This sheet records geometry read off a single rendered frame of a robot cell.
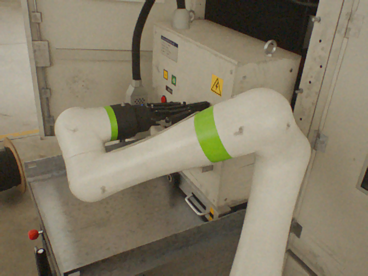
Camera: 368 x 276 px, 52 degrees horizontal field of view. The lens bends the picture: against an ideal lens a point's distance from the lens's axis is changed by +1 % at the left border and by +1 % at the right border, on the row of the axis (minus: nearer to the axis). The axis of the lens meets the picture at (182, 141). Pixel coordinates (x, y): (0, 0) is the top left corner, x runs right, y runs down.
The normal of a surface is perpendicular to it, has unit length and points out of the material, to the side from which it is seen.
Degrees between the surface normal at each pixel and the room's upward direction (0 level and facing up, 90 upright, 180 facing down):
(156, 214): 0
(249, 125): 73
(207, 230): 90
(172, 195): 0
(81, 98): 90
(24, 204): 0
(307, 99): 90
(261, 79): 90
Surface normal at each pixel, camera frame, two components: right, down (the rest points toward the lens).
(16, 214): 0.07, -0.87
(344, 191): -0.87, 0.19
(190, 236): 0.49, 0.45
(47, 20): 0.15, 0.49
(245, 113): -0.44, -0.18
